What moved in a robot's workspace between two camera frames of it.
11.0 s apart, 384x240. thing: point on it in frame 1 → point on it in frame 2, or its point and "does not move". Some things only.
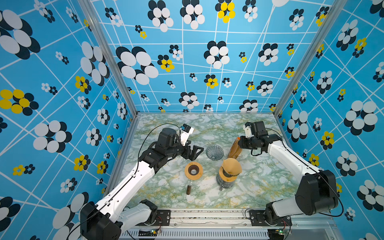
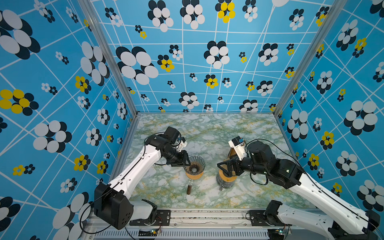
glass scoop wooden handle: x=189 y=187 does not move
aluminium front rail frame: x=233 y=224 does not move
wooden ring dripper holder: x=225 y=177 does not move
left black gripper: x=193 y=155 → x=183 y=160
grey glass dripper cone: x=214 y=152 → x=197 y=166
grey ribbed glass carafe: x=223 y=184 does not move
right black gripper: x=242 y=142 → x=236 y=162
